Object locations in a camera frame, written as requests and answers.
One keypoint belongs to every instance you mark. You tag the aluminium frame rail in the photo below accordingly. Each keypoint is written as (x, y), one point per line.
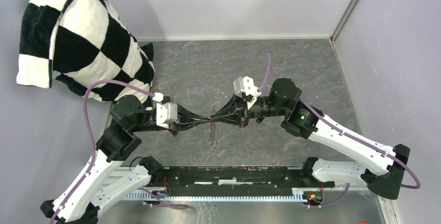
(160, 185)

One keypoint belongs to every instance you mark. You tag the corner aluminium profile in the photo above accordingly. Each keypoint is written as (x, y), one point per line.
(343, 20)

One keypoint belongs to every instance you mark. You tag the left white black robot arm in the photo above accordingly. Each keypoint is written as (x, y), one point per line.
(110, 146)

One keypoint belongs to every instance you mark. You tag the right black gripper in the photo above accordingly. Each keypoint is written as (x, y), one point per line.
(230, 114)

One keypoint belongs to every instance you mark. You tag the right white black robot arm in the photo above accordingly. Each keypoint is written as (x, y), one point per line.
(377, 166)

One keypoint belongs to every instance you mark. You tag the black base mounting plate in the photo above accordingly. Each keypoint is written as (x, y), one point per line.
(238, 181)

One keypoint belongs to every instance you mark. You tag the white slotted cable duct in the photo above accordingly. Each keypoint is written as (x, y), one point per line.
(294, 196)

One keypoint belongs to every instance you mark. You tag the black and white checkered cloth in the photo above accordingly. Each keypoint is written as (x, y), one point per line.
(85, 45)

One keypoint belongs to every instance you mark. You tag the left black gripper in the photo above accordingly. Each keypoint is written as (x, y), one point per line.
(185, 114)

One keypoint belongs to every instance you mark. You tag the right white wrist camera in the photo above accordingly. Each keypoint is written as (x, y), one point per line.
(244, 88)

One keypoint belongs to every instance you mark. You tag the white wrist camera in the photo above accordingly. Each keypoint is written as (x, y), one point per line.
(244, 88)
(165, 110)

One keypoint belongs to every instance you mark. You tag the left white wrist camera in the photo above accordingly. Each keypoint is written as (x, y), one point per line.
(165, 110)

